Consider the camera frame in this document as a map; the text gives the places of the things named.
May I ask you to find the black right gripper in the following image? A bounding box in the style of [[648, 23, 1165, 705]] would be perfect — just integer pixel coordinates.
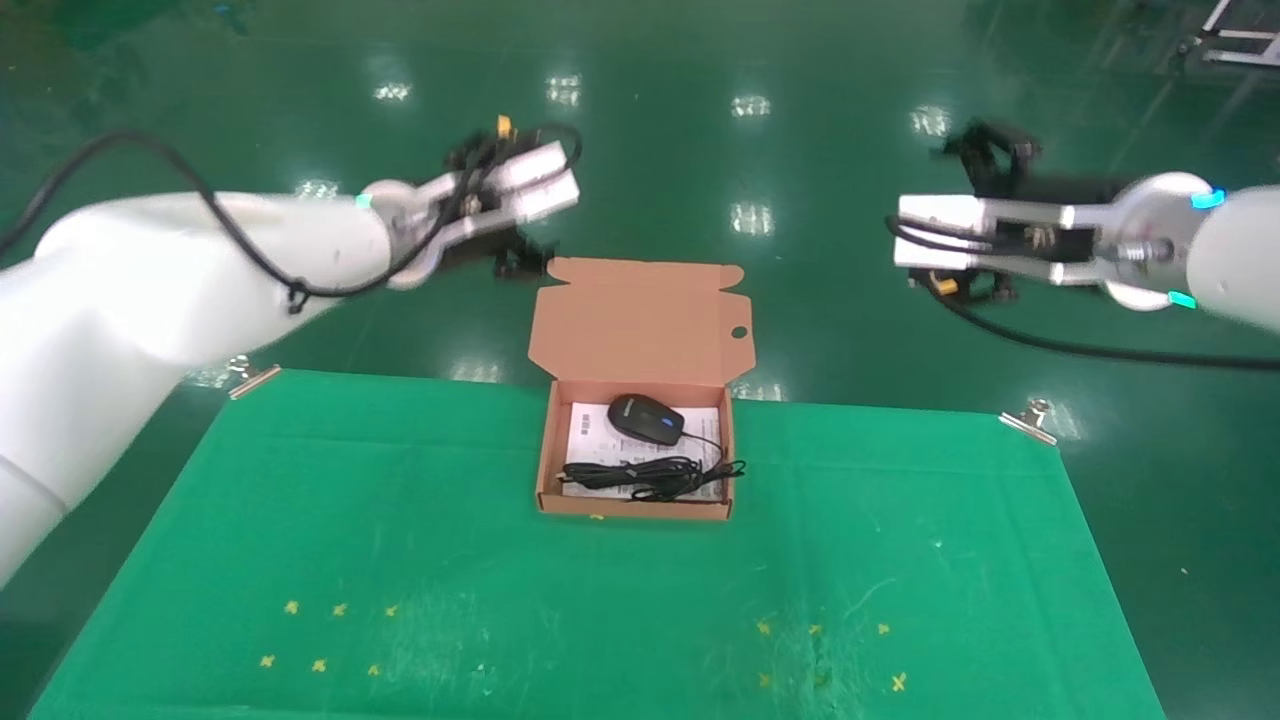
[[908, 118, 1136, 303]]

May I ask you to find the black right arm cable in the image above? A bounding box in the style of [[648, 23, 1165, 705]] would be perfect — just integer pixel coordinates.
[[888, 215, 1280, 373]]

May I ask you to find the orange cardboard box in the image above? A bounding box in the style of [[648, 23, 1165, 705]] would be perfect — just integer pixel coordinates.
[[528, 257, 758, 521]]

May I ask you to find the green table mat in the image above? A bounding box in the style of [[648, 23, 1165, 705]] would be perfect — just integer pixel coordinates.
[[28, 368, 1169, 720]]

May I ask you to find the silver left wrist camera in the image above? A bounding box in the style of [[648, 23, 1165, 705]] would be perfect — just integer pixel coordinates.
[[420, 140, 583, 246]]

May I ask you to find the black data cable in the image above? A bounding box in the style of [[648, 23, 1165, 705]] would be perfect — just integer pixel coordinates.
[[560, 456, 706, 493]]

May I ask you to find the black wired computer mouse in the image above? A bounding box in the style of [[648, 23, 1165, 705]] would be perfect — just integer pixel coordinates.
[[607, 393, 749, 504]]

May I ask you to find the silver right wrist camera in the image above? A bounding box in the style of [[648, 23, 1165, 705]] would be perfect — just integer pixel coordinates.
[[893, 193, 1106, 288]]

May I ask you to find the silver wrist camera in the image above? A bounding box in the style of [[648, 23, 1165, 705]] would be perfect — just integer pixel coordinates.
[[420, 140, 583, 246], [893, 193, 1106, 288]]

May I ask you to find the white metal cart frame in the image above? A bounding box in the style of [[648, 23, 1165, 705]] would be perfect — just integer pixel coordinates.
[[1180, 0, 1280, 67]]

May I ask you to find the silver binder clip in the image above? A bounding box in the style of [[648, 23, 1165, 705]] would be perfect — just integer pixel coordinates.
[[1000, 398, 1061, 446], [228, 352, 283, 399]]

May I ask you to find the white printed leaflet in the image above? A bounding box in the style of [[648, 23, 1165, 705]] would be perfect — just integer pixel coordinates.
[[563, 402, 725, 501]]

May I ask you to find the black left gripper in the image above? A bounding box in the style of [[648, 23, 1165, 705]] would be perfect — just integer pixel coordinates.
[[440, 125, 557, 283]]

